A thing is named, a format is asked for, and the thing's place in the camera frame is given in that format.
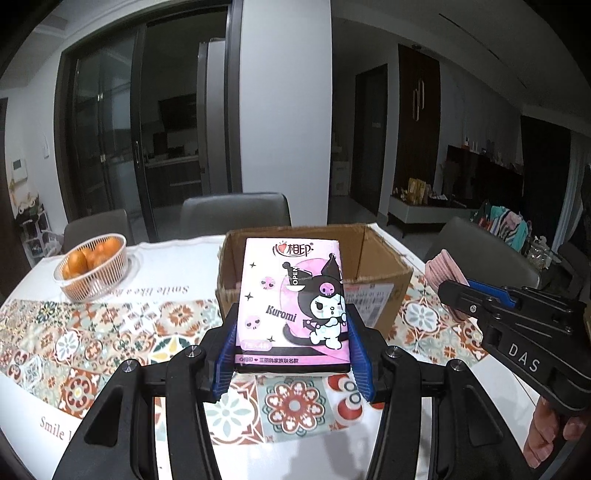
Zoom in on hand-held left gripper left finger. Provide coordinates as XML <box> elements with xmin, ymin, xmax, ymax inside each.
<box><xmin>51</xmin><ymin>314</ymin><xmax>242</xmax><ymax>480</ymax></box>

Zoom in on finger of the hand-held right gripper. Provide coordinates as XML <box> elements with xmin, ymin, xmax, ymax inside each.
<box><xmin>437</xmin><ymin>279</ymin><xmax>571</xmax><ymax>332</ymax></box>
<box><xmin>466</xmin><ymin>279</ymin><xmax>525</xmax><ymax>309</ymax></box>

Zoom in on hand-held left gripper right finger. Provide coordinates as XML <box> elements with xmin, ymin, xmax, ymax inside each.
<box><xmin>346</xmin><ymin>305</ymin><xmax>528</xmax><ymax>480</ymax></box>

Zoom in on pink ribbed cloth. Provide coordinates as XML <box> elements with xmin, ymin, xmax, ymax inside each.
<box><xmin>424</xmin><ymin>249</ymin><xmax>470</xmax><ymax>320</ymax></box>

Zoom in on brown cardboard box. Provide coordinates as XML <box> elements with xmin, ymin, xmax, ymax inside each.
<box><xmin>215</xmin><ymin>223</ymin><xmax>414</xmax><ymax>337</ymax></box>

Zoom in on pink cartoon tissue pack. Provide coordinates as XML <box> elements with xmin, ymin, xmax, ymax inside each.
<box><xmin>233</xmin><ymin>237</ymin><xmax>353</xmax><ymax>376</ymax></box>

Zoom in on person's right hand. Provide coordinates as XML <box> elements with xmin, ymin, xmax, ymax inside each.
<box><xmin>523</xmin><ymin>398</ymin><xmax>591</xmax><ymax>470</ymax></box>

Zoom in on grey dining chair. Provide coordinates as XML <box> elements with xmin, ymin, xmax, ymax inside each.
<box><xmin>425</xmin><ymin>217</ymin><xmax>542</xmax><ymax>291</ymax></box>
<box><xmin>62</xmin><ymin>209</ymin><xmax>136</xmax><ymax>256</ymax></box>
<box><xmin>179</xmin><ymin>192</ymin><xmax>293</xmax><ymax>240</ymax></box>
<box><xmin>556</xmin><ymin>242</ymin><xmax>591</xmax><ymax>303</ymax></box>

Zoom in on clear plastic snack bag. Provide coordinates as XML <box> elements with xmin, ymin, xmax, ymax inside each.
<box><xmin>526</xmin><ymin>235</ymin><xmax>551</xmax><ymax>271</ymax></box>

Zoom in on colourful clothes pile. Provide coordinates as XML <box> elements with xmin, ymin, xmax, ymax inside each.
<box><xmin>470</xmin><ymin>202</ymin><xmax>533</xmax><ymax>254</ymax></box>

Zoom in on white low cabinet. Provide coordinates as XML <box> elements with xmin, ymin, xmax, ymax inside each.
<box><xmin>387</xmin><ymin>191</ymin><xmax>468</xmax><ymax>239</ymax></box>

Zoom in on dark sideboard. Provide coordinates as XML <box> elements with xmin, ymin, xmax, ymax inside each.
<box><xmin>444</xmin><ymin>144</ymin><xmax>526</xmax><ymax>210</ymax></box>

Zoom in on yellow snack bags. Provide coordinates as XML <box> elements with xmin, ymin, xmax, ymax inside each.
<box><xmin>401</xmin><ymin>178</ymin><xmax>434</xmax><ymax>203</ymax></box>

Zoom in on white plastic fruit basket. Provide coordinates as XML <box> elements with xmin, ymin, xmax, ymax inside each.
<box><xmin>53</xmin><ymin>233</ymin><xmax>128</xmax><ymax>304</ymax></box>

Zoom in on dark wooden cabinet door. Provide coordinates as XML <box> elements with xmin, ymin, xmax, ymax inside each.
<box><xmin>398</xmin><ymin>44</ymin><xmax>441</xmax><ymax>197</ymax></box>

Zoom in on dark interior door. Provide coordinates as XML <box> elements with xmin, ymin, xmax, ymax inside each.
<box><xmin>354</xmin><ymin>64</ymin><xmax>389</xmax><ymax>219</ymax></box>

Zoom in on small white storage shelf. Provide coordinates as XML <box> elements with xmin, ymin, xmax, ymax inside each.
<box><xmin>17</xmin><ymin>198</ymin><xmax>54</xmax><ymax>260</ymax></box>

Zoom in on glass sliding door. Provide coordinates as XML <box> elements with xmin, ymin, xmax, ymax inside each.
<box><xmin>58</xmin><ymin>21</ymin><xmax>232</xmax><ymax>247</ymax></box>

